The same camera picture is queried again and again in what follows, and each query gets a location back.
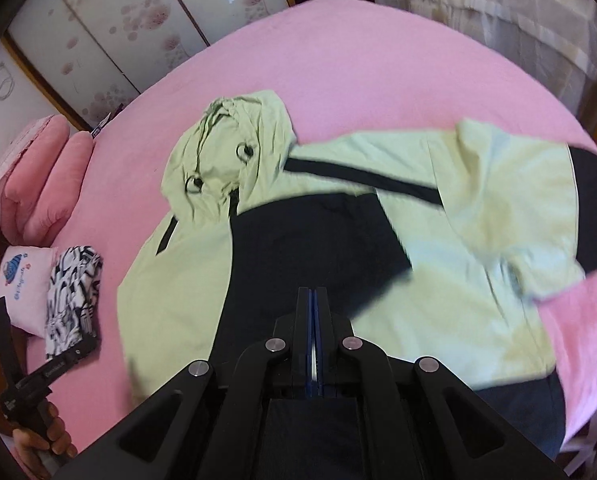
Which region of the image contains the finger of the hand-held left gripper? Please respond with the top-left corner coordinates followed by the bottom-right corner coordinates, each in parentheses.
top-left (64, 332), bottom-right (100, 370)

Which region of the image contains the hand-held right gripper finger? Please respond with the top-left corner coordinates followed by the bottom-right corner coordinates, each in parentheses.
top-left (58, 287), bottom-right (315, 480)
top-left (315, 287), bottom-right (569, 480)

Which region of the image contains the green and black hooded jacket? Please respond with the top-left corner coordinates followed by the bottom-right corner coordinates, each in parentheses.
top-left (116, 91), bottom-right (597, 463)

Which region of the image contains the person's left hand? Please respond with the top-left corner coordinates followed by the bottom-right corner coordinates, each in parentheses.
top-left (11, 400), bottom-right (78, 478)

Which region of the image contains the black and white patterned cloth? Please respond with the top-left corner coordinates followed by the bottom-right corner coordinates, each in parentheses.
top-left (44, 245), bottom-right (103, 361)

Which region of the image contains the white printed pillow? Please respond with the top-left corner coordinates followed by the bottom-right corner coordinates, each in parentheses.
top-left (0, 245), bottom-right (59, 337)

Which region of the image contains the plain pink pillow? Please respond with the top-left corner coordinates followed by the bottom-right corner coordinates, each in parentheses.
top-left (23, 131), bottom-right (96, 248)

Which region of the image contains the pink pillow with lace edge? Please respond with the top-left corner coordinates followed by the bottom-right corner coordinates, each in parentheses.
top-left (0, 114), bottom-right (72, 241)

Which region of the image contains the pink bed sheet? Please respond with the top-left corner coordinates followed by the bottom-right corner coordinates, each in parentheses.
top-left (26, 0), bottom-right (597, 461)

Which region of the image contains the floral sliding door wardrobe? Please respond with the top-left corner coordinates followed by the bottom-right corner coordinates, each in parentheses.
top-left (3, 0), bottom-right (299, 132)

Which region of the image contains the white lace curtain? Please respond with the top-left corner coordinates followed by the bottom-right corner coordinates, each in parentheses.
top-left (366, 0), bottom-right (597, 128)

